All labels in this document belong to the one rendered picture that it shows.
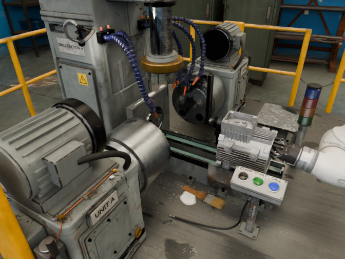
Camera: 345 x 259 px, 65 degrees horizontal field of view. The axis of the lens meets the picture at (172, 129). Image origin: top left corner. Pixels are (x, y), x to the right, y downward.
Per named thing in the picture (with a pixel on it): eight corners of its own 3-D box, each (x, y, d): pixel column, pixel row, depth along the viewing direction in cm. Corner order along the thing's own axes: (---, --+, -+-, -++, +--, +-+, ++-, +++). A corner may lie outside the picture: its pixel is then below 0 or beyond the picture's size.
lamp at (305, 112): (298, 115, 124) (300, 107, 121) (300, 110, 128) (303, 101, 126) (312, 118, 121) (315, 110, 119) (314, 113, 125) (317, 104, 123)
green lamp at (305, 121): (295, 124, 126) (298, 115, 124) (298, 118, 130) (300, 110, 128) (310, 127, 123) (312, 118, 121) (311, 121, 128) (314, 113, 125)
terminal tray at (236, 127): (219, 136, 110) (221, 122, 106) (228, 124, 118) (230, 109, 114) (249, 145, 105) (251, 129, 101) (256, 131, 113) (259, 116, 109)
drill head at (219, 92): (164, 125, 149) (162, 82, 136) (196, 96, 179) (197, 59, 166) (205, 137, 138) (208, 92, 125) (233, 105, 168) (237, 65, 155)
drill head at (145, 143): (69, 206, 101) (52, 152, 87) (130, 154, 127) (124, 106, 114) (122, 235, 90) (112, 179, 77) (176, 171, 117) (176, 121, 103)
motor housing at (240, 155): (213, 171, 116) (216, 134, 105) (228, 147, 129) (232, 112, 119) (261, 187, 107) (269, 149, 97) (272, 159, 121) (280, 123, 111)
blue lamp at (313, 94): (303, 97, 119) (305, 88, 116) (305, 92, 123) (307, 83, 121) (318, 100, 116) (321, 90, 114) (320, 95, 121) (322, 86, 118)
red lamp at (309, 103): (300, 107, 121) (303, 97, 119) (303, 101, 126) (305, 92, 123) (315, 110, 119) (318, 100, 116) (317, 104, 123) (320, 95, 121)
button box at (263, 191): (230, 188, 95) (229, 181, 91) (237, 170, 98) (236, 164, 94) (281, 206, 88) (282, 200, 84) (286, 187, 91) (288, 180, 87)
